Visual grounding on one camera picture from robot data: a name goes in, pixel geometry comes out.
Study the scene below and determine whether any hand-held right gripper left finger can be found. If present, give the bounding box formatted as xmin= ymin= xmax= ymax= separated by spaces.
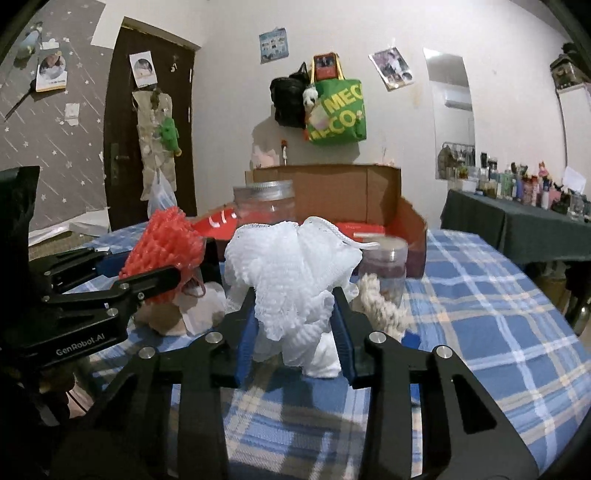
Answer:
xmin=55 ymin=286 xmax=259 ymax=480

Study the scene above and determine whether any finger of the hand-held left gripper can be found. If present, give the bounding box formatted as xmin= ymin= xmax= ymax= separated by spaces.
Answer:
xmin=28 ymin=247 xmax=123 ymax=291
xmin=41 ymin=265 xmax=183 ymax=334

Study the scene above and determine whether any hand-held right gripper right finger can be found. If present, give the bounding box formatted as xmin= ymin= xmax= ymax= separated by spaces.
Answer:
xmin=330 ymin=286 xmax=541 ymax=480

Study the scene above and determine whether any red mesh bath pouf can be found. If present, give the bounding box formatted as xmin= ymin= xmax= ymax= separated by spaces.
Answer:
xmin=119 ymin=206 xmax=206 ymax=305

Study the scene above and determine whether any white thin glove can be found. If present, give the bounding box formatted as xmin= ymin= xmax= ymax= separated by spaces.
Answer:
xmin=178 ymin=281 xmax=229 ymax=335

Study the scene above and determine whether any cardboard box with red lining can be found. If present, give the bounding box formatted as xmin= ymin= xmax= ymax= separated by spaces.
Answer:
xmin=189 ymin=164 xmax=428 ymax=280

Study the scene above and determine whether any tan round pad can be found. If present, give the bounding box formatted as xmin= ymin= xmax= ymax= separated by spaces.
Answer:
xmin=139 ymin=298 xmax=190 ymax=335

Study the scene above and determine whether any small clear plastic jar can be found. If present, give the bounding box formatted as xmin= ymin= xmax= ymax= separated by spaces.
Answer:
xmin=353 ymin=237 xmax=409 ymax=319

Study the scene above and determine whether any white plastic bag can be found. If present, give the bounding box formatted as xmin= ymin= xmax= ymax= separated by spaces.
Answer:
xmin=147 ymin=171 xmax=178 ymax=217

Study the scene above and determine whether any blue plaid tablecloth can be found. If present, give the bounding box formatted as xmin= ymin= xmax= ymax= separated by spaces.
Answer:
xmin=28 ymin=222 xmax=591 ymax=480

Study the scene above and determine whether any large jar with metal lid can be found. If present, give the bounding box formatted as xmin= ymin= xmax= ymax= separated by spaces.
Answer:
xmin=232 ymin=180 xmax=296 ymax=232

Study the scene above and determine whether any brown paper hanging organizer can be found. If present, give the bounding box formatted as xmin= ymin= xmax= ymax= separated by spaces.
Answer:
xmin=131 ymin=88 xmax=178 ymax=201

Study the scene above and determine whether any green plush toy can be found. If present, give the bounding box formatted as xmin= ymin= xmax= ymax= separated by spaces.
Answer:
xmin=158 ymin=117 xmax=182 ymax=155

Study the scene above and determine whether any dark brown door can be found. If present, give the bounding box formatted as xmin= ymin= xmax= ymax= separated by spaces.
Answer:
xmin=102 ymin=18 xmax=202 ymax=232

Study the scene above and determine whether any round photo card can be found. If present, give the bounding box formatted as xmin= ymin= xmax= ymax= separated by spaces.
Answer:
xmin=36 ymin=53 xmax=70 ymax=92

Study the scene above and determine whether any table with dark green cloth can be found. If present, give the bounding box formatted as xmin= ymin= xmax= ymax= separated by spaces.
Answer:
xmin=440 ymin=189 xmax=591 ymax=266

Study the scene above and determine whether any white photo print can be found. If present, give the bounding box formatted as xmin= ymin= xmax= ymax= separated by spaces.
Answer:
xmin=129 ymin=52 xmax=155 ymax=88

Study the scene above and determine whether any green tote bag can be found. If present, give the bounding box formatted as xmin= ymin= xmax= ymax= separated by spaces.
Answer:
xmin=305 ymin=53 xmax=368 ymax=146

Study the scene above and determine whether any side table with bottles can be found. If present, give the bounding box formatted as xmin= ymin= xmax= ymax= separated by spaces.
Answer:
xmin=455 ymin=152 xmax=591 ymax=215

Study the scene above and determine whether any black backpack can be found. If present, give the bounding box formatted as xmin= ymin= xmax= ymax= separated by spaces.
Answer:
xmin=269 ymin=62 xmax=309 ymax=130

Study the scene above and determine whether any white air conditioner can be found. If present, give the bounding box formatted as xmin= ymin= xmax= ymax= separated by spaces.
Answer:
xmin=443 ymin=88 xmax=474 ymax=110

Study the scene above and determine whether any red pouch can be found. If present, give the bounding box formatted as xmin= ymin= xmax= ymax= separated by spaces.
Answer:
xmin=314 ymin=54 xmax=339 ymax=80

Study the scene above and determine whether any photo collage poster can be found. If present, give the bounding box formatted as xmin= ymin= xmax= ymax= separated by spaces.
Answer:
xmin=368 ymin=47 xmax=415 ymax=92

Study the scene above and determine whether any white envelope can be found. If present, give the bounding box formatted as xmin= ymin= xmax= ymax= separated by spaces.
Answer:
xmin=561 ymin=166 xmax=585 ymax=190

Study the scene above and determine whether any white fabric wardrobe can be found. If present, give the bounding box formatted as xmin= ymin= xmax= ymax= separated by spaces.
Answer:
xmin=554 ymin=83 xmax=591 ymax=185

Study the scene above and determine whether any patterned storage bag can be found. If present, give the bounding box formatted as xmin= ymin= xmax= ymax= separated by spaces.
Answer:
xmin=549 ymin=53 xmax=583 ymax=89

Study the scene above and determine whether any bird wall sticker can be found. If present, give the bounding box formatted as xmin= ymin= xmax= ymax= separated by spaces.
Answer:
xmin=14 ymin=25 xmax=44 ymax=61

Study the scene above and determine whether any blue wall poster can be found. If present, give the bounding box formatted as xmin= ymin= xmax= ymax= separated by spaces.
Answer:
xmin=259 ymin=28 xmax=290 ymax=64

